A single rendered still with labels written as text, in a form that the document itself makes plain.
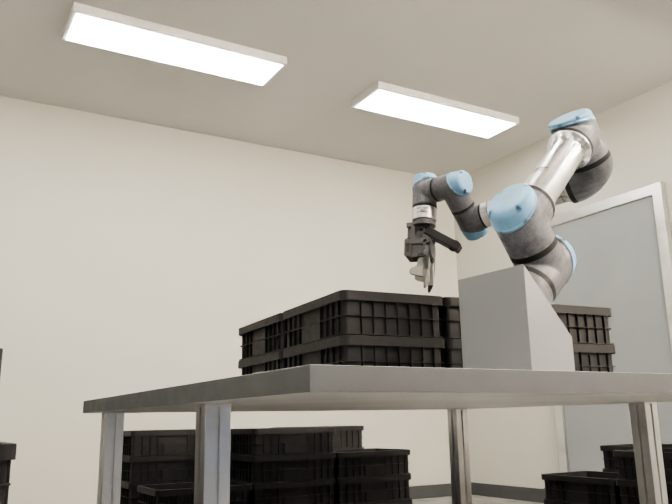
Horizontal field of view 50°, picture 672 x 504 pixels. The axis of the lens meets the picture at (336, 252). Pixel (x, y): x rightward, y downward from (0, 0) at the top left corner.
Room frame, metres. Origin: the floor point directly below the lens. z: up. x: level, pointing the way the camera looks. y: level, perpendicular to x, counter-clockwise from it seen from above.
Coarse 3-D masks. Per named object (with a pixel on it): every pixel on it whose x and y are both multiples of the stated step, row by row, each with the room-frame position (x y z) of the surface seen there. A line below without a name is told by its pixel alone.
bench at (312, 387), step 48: (192, 384) 1.50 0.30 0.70; (240, 384) 1.28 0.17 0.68; (288, 384) 1.12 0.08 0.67; (336, 384) 1.08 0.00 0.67; (384, 384) 1.12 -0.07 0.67; (432, 384) 1.17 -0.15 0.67; (480, 384) 1.22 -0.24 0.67; (528, 384) 1.27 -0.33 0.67; (576, 384) 1.34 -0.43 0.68; (624, 384) 1.40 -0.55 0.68
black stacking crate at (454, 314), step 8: (440, 312) 1.89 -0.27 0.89; (448, 312) 1.87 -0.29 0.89; (456, 312) 1.88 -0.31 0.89; (448, 320) 1.86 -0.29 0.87; (456, 320) 1.87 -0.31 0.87; (440, 328) 1.88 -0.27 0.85; (448, 328) 1.87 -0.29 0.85; (456, 328) 1.88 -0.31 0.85; (448, 336) 1.87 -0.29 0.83; (456, 336) 1.88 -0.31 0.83
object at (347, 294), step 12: (324, 300) 1.81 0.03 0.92; (336, 300) 1.75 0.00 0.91; (372, 300) 1.75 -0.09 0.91; (384, 300) 1.77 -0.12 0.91; (396, 300) 1.78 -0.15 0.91; (408, 300) 1.80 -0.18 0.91; (420, 300) 1.81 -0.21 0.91; (432, 300) 1.83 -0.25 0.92; (288, 312) 2.02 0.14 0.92; (300, 312) 1.95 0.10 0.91
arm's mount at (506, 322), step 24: (480, 288) 1.57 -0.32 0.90; (504, 288) 1.51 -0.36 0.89; (528, 288) 1.47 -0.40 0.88; (480, 312) 1.58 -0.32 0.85; (504, 312) 1.52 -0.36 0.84; (528, 312) 1.47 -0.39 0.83; (552, 312) 1.51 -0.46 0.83; (480, 336) 1.58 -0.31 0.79; (504, 336) 1.52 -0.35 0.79; (528, 336) 1.47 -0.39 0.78; (552, 336) 1.51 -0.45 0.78; (480, 360) 1.58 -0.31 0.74; (504, 360) 1.53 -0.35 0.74; (528, 360) 1.47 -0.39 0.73; (552, 360) 1.50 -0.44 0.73
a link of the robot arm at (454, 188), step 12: (432, 180) 2.06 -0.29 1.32; (444, 180) 2.02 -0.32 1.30; (456, 180) 1.99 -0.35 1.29; (468, 180) 2.01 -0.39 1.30; (432, 192) 2.06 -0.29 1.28; (444, 192) 2.03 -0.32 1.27; (456, 192) 2.01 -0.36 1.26; (468, 192) 2.01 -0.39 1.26; (456, 204) 2.04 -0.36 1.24; (468, 204) 2.05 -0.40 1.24
